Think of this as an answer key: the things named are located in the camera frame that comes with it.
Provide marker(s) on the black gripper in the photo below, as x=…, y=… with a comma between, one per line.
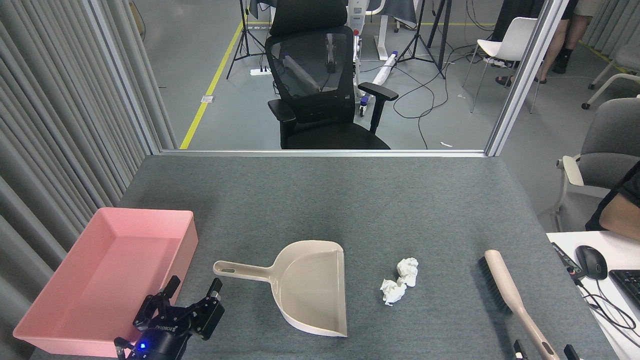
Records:
x=162, y=345

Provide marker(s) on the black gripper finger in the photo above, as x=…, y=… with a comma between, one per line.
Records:
x=520, y=351
x=572, y=354

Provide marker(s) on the beige brush with black bristles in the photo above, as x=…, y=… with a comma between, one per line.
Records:
x=500, y=275

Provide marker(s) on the beige plastic dustpan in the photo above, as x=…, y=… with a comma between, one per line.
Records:
x=310, y=290

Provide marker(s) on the white paper ball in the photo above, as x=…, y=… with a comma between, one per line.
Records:
x=408, y=271
x=392, y=292

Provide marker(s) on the person's forearm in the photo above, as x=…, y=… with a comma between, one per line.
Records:
x=622, y=217

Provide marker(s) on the pink plastic bin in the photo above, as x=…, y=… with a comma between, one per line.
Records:
x=100, y=280

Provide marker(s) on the black keyboard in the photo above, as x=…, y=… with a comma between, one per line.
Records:
x=627, y=287

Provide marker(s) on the small black labelled device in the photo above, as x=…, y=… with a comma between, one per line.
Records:
x=567, y=261

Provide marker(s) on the black computer mouse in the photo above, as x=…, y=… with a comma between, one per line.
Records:
x=591, y=262

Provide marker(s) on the white desk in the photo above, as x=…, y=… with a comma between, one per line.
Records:
x=625, y=257

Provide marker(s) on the person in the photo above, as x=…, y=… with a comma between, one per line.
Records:
x=585, y=25
x=625, y=190
x=515, y=12

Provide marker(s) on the square metal floor plate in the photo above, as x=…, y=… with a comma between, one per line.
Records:
x=207, y=99

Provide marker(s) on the grey pleated curtain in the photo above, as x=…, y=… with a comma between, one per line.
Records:
x=620, y=20
x=50, y=125

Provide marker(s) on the black mesh office chair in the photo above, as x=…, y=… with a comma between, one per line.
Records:
x=340, y=135

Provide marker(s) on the white power strip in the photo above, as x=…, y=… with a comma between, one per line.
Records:
x=260, y=71

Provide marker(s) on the black tripod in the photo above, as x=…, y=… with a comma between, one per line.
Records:
x=419, y=22
x=244, y=25

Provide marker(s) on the white plastic chair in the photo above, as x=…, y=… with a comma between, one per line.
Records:
x=510, y=40

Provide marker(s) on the black stand pole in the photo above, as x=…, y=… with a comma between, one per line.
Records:
x=442, y=30

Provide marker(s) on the white stand on wheels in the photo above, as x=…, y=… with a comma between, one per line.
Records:
x=357, y=15

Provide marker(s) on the dark hanging cloth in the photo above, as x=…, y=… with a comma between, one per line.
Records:
x=400, y=12

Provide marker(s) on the silver aluminium rail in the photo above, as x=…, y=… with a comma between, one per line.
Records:
x=325, y=153

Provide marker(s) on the silver aluminium post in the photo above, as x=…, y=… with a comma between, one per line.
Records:
x=525, y=80

